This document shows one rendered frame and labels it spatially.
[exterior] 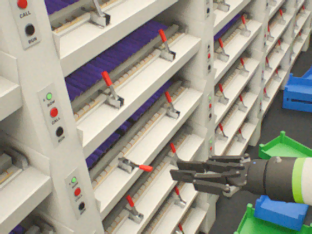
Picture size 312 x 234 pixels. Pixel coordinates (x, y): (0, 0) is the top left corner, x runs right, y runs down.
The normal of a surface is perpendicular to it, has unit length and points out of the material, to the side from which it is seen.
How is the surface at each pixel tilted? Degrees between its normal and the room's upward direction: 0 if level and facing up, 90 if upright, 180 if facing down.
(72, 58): 105
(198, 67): 90
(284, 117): 0
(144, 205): 15
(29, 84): 90
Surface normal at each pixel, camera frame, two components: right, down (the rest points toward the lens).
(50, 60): 0.86, 0.21
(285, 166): -0.45, -0.64
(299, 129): -0.09, -0.83
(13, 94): 0.86, 0.42
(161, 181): 0.14, -0.74
